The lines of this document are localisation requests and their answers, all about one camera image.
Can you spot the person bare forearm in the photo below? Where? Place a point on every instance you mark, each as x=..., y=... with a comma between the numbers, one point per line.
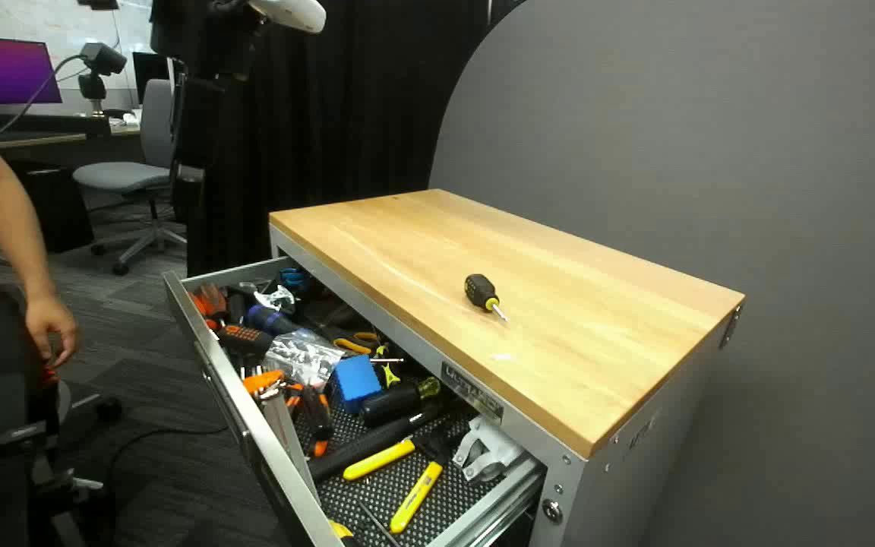
x=1, y=213

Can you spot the blue plastic box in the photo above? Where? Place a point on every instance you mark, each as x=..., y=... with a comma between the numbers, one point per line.
x=356, y=381

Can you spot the grey tool cabinet wood top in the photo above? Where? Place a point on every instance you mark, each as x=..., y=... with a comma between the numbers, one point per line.
x=561, y=273

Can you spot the white plastic tool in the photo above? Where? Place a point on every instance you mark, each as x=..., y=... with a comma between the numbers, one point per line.
x=484, y=452

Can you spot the black yellow stubby screwdriver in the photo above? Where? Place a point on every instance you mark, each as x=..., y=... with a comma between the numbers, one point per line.
x=480, y=290

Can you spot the long black bar tool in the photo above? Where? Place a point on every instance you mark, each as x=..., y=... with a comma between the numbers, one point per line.
x=379, y=441

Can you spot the clear bag of screws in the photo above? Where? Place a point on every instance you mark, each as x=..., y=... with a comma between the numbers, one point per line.
x=303, y=355

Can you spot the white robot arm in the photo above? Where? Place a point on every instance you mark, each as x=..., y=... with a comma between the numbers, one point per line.
x=290, y=13

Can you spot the dark office desk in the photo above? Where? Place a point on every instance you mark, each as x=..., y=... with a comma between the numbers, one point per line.
x=42, y=123

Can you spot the black curtain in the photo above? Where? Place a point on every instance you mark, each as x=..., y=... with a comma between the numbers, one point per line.
x=356, y=100

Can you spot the grey metal tool drawer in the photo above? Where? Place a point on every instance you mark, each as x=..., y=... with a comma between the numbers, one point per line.
x=255, y=425

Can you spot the person bare hand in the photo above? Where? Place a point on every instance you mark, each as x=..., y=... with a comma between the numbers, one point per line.
x=52, y=326

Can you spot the grey rounded partition panel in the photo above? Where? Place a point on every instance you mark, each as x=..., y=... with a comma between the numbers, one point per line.
x=711, y=133

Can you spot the monitor with purple screen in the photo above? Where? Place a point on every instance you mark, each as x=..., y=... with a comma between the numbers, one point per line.
x=1, y=71

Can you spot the grey office chair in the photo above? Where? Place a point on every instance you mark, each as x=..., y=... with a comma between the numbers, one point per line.
x=149, y=172

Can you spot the black camera on stand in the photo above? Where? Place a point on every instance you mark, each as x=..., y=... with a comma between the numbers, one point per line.
x=102, y=59

